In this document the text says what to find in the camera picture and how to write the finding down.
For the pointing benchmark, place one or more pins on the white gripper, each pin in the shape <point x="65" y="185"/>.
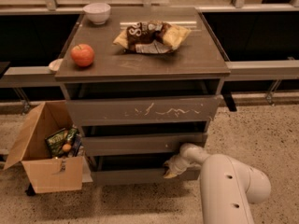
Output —
<point x="179" y="166"/>

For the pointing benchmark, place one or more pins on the grey bottom drawer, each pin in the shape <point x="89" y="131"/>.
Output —
<point x="135" y="169"/>

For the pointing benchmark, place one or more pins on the grey drawer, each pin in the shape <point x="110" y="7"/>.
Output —
<point x="135" y="169"/>
<point x="140" y="144"/>
<point x="142" y="111"/>

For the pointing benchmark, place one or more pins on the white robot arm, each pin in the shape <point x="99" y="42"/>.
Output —
<point x="227" y="186"/>

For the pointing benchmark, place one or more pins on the grey top drawer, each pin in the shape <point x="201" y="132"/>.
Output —
<point x="142" y="111"/>

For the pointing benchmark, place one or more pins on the grey middle drawer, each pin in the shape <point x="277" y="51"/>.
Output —
<point x="140" y="144"/>

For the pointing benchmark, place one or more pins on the grey drawer cabinet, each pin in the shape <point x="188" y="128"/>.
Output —
<point x="195" y="69"/>

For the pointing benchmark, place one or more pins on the blue snack package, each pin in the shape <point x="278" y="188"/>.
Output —
<point x="75" y="148"/>

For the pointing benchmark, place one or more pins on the small orange fruit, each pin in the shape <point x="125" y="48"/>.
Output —
<point x="66" y="148"/>

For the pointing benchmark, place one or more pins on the green snack bag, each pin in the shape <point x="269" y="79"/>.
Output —
<point x="56" y="141"/>

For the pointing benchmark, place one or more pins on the cardboard box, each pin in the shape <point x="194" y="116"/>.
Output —
<point x="45" y="173"/>

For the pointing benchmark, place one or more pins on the brown chip bag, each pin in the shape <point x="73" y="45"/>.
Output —
<point x="152" y="37"/>

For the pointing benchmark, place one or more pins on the red apple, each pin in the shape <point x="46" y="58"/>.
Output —
<point x="82" y="55"/>

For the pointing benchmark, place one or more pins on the white round disc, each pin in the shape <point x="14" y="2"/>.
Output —
<point x="55" y="65"/>

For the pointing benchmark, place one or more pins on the white bowl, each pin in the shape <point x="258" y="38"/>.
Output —
<point x="97" y="13"/>

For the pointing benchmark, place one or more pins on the grey metal bench rail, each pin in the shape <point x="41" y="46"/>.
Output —
<point x="41" y="76"/>

